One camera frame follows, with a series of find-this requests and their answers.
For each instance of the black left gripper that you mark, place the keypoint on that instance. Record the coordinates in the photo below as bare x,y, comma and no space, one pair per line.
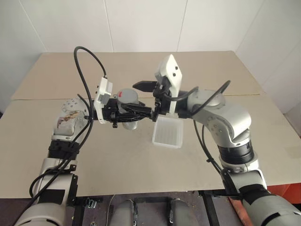
110,113

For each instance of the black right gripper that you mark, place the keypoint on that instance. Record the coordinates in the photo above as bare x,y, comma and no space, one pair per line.
164,94

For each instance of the gray jar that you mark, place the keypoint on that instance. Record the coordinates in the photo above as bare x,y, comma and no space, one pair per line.
130,124

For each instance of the gray jar lid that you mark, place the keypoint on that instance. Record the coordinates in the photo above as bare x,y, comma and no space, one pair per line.
128,95

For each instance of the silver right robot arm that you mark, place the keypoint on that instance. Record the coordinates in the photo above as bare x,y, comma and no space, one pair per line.
235,122

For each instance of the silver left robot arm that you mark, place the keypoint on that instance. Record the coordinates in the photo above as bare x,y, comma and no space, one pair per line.
63,124

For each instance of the white translucent plastic box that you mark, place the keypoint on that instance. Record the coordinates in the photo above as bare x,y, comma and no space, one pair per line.
168,131

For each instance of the gray rounded shape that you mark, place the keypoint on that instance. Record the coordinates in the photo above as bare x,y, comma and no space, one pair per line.
179,212

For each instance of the orange object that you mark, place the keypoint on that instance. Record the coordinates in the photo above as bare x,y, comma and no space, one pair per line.
284,193

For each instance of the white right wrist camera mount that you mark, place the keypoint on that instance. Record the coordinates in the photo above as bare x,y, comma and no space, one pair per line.
172,68

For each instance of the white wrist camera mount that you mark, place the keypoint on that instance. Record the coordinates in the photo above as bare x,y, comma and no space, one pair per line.
101,94
172,68

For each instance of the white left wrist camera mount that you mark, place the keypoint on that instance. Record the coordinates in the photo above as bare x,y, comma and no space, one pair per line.
101,94

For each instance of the black metal table frame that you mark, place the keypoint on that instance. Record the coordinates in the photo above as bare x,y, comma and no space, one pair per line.
208,209

